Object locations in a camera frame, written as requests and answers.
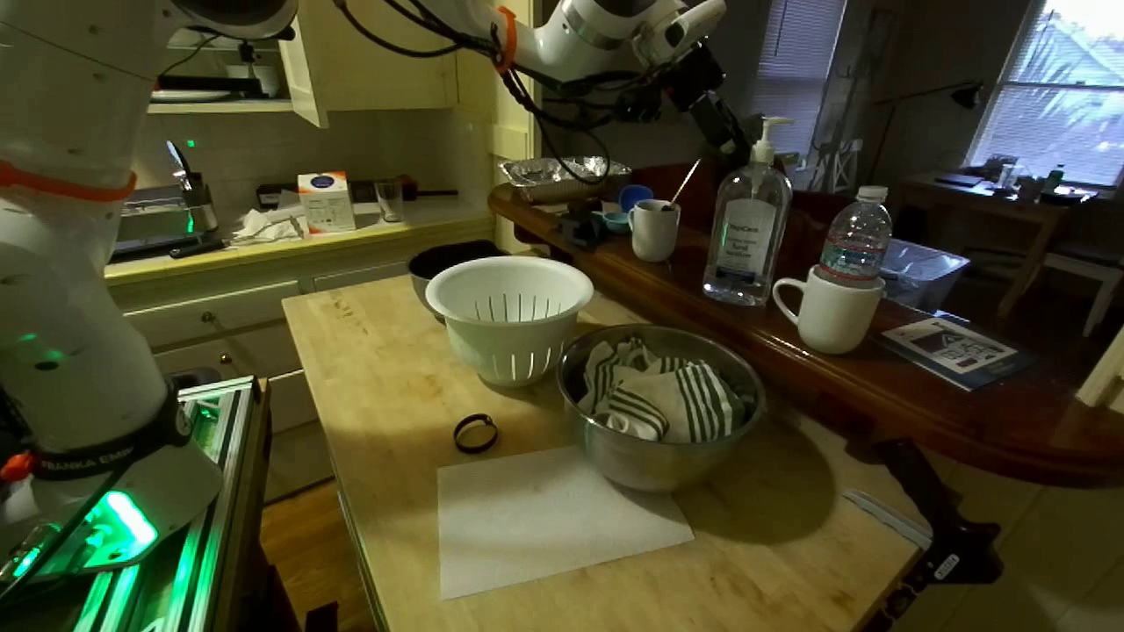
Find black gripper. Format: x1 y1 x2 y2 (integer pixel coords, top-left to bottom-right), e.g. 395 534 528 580
658 46 750 161

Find clear soap pump bottle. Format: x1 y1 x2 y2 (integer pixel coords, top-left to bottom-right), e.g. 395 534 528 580
700 113 798 307

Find clear plastic water bottle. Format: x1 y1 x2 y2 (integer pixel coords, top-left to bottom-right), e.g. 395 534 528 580
816 183 900 287

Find large white mug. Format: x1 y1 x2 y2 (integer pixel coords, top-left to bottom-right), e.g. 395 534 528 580
769 262 889 356

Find small teal bowl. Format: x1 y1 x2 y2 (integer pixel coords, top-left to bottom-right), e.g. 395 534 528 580
591 203 631 238

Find white plastic colander bowl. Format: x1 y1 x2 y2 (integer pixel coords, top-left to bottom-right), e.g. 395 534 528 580
420 251 597 389

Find stainless steel bowl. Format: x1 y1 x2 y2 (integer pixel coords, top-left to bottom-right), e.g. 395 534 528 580
553 321 769 496

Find thin white stirrer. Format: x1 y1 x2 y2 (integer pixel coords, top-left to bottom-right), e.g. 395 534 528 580
667 153 704 210

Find small white mug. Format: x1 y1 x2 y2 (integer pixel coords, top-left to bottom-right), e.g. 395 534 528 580
625 196 685 267

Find aluminium foil tray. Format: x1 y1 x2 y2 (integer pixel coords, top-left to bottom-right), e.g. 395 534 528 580
496 149 635 196

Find clear plastic container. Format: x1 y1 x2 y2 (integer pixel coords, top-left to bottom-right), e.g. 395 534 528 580
875 233 977 313

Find black white striped cloth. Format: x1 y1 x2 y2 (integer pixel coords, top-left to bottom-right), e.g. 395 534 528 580
580 332 745 447

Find dark wooden desk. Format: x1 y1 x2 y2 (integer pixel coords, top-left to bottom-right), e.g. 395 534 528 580
900 171 1124 320

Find printed magazine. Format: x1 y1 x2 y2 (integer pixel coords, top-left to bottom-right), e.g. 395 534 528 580
878 313 1024 395

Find dark wooden counter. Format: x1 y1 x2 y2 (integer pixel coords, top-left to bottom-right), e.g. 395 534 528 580
485 161 1124 489

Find bright window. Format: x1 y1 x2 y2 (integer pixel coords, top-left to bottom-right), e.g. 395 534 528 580
961 0 1124 190

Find white chair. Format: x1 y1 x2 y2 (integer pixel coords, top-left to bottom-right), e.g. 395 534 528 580
1029 250 1124 340

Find white paper sheet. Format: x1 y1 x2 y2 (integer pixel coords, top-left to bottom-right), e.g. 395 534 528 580
430 442 700 605

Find crumpled white cloth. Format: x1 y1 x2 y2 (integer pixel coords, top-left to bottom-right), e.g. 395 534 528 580
227 203 315 244

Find black table clamp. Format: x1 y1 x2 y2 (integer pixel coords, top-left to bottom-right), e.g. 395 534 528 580
858 435 1008 588

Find cream drawer cabinet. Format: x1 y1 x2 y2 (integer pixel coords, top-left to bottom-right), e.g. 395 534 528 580
99 207 501 504

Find black countertop appliance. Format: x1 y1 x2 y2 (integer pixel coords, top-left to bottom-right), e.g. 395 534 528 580
120 136 230 260

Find black rubber ring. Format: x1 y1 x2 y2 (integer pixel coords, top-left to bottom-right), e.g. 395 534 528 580
449 410 504 455

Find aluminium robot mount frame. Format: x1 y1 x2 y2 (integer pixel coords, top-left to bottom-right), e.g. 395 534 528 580
0 373 275 632

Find wide orange arm strap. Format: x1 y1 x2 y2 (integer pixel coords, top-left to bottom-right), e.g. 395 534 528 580
0 156 140 203

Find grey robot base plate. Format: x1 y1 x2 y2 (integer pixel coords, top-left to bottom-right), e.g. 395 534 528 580
0 439 226 576

